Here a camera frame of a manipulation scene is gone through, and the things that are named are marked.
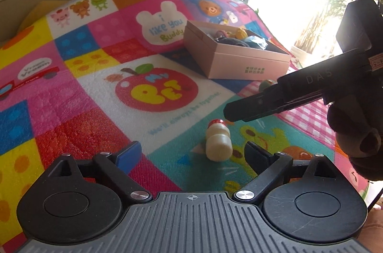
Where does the white toy milk bottle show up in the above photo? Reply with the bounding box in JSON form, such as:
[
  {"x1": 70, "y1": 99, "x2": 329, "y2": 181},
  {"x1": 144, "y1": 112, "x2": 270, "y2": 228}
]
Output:
[{"x1": 205, "y1": 119, "x2": 233, "y2": 162}]

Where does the yellow toy corn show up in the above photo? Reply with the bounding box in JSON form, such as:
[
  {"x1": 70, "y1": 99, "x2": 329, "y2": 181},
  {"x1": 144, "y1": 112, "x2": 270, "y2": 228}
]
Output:
[{"x1": 235, "y1": 28, "x2": 248, "y2": 40}]

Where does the pink round toy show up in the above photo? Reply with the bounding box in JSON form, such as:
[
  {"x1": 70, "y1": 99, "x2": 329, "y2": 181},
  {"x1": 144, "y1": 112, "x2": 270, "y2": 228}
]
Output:
[{"x1": 215, "y1": 30, "x2": 229, "y2": 39}]

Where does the blue wet wipes pack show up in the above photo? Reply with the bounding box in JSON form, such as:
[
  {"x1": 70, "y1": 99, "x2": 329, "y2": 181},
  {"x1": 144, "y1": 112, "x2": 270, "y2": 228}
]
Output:
[{"x1": 243, "y1": 35, "x2": 268, "y2": 50}]

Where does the black plush toy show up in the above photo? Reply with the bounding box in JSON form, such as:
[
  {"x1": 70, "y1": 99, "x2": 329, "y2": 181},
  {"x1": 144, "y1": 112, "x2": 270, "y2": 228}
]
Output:
[{"x1": 214, "y1": 36, "x2": 249, "y2": 47}]

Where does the pink cardboard box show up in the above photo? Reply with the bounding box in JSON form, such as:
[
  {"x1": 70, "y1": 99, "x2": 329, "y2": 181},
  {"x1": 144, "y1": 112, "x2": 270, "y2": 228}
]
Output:
[{"x1": 184, "y1": 21, "x2": 291, "y2": 81}]

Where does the colourful cartoon play mat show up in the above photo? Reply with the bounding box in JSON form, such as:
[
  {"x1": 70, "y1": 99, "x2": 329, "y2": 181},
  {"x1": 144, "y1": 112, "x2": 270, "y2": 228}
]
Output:
[{"x1": 1, "y1": 0, "x2": 368, "y2": 252}]

